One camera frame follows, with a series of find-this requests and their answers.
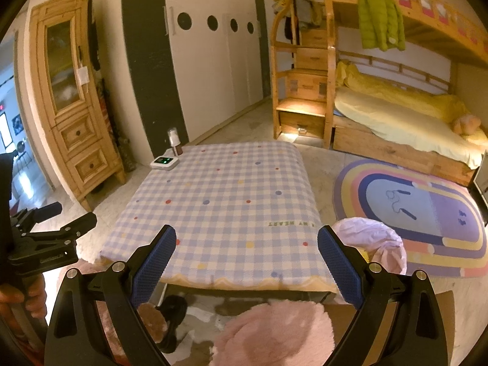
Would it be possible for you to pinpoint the person's left hand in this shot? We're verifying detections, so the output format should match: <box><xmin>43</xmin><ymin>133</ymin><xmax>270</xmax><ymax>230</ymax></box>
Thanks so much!
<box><xmin>0</xmin><ymin>274</ymin><xmax>47</xmax><ymax>338</ymax></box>

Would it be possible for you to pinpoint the rainbow oval rug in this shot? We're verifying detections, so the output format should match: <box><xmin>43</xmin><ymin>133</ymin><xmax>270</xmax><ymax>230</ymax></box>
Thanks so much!
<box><xmin>333</xmin><ymin>159</ymin><xmax>487</xmax><ymax>278</ymax></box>

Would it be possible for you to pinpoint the pink fluffy cushion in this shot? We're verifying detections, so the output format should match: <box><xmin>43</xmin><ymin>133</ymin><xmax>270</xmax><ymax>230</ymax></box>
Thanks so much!
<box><xmin>210</xmin><ymin>300</ymin><xmax>335</xmax><ymax>366</ymax></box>

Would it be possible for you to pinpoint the white electronic device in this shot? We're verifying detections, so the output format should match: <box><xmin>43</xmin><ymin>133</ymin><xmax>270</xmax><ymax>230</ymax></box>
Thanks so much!
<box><xmin>150</xmin><ymin>155</ymin><xmax>179</xmax><ymax>171</ymax></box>

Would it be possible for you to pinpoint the white nightstand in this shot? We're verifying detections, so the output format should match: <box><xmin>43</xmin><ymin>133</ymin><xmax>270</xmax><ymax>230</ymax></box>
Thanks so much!
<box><xmin>472</xmin><ymin>152</ymin><xmax>488</xmax><ymax>225</ymax></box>

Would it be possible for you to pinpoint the paper tag on cabinet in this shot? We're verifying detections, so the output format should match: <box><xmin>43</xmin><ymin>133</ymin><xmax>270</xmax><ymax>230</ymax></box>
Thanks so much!
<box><xmin>76</xmin><ymin>66</ymin><xmax>90</xmax><ymax>86</ymax></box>

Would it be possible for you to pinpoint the white brown pump bottle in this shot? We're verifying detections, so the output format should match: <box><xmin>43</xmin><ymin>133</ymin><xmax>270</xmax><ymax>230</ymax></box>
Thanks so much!
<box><xmin>168</xmin><ymin>127</ymin><xmax>183</xmax><ymax>156</ymax></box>

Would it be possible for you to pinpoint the pine wooden cabinet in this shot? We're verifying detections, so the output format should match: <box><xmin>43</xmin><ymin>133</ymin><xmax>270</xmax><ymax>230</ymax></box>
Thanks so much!
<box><xmin>29</xmin><ymin>0</ymin><xmax>126</xmax><ymax>211</ymax></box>

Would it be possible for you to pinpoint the checkered table cloth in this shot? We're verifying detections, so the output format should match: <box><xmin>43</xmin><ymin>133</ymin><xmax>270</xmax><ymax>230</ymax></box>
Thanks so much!
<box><xmin>100</xmin><ymin>141</ymin><xmax>336</xmax><ymax>292</ymax></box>

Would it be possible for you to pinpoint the yellow bed duvet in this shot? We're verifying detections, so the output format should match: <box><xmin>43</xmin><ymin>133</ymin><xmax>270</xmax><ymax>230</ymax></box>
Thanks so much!
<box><xmin>335</xmin><ymin>61</ymin><xmax>487</xmax><ymax>169</ymax></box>

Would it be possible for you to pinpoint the plush toy on bed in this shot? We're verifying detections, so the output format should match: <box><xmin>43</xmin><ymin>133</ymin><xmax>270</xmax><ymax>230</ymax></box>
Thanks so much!
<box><xmin>451</xmin><ymin>114</ymin><xmax>481</xmax><ymax>135</ymax></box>

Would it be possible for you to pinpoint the white wardrobe with holes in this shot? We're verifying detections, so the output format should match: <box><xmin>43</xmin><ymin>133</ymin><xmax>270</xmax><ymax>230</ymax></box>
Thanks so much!
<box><xmin>122</xmin><ymin>0</ymin><xmax>270</xmax><ymax>156</ymax></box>

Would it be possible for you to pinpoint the wooden drawer staircase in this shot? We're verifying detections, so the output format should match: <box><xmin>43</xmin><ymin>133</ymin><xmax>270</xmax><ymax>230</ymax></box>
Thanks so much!
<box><xmin>271</xmin><ymin>0</ymin><xmax>336</xmax><ymax>148</ymax></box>

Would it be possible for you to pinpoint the green puffer jacket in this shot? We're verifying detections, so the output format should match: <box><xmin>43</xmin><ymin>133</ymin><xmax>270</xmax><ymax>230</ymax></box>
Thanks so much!
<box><xmin>357</xmin><ymin>0</ymin><xmax>406</xmax><ymax>52</ymax></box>

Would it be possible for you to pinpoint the wooden bunk bed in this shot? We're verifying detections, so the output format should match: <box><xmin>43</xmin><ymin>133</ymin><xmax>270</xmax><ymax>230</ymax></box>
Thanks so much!
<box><xmin>324</xmin><ymin>0</ymin><xmax>487</xmax><ymax>186</ymax></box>

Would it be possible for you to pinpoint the clothes pile on stairs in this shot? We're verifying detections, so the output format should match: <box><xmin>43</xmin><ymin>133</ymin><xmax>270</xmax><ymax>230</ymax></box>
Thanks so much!
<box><xmin>273</xmin><ymin>0</ymin><xmax>323</xmax><ymax>30</ymax></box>

